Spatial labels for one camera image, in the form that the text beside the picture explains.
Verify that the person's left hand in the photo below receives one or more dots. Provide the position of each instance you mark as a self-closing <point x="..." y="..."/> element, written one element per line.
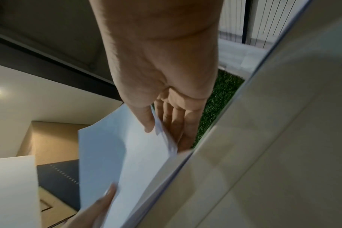
<point x="95" y="211"/>

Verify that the person's right hand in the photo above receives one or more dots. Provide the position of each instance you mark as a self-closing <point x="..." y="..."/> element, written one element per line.
<point x="159" y="55"/>

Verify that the gathered white paper bundle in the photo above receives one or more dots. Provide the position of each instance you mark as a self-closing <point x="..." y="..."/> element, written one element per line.
<point x="117" y="144"/>

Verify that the artificial green hedge panel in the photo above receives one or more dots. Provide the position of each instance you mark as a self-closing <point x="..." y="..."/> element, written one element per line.
<point x="219" y="95"/>

